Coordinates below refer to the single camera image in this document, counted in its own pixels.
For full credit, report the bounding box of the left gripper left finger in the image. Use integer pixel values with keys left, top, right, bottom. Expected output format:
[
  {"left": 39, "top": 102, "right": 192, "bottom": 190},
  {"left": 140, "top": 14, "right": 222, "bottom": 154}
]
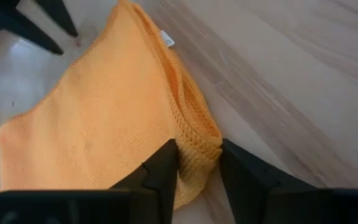
[{"left": 0, "top": 139, "right": 180, "bottom": 224}]

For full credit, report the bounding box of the orange microfiber towel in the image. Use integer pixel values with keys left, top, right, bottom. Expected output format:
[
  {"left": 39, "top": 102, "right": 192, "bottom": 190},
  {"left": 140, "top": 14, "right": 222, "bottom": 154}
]
[{"left": 0, "top": 0, "right": 223, "bottom": 209}]

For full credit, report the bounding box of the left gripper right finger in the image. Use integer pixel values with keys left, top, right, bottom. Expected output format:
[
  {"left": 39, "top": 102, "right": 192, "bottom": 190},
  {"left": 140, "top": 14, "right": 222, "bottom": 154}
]
[{"left": 219, "top": 139, "right": 358, "bottom": 224}]

